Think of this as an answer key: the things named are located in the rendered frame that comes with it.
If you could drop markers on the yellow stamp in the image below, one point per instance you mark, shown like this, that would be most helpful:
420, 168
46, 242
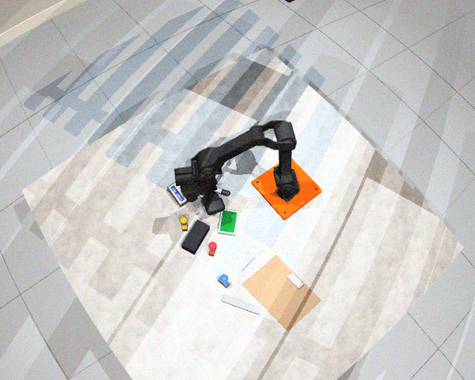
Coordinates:
183, 221

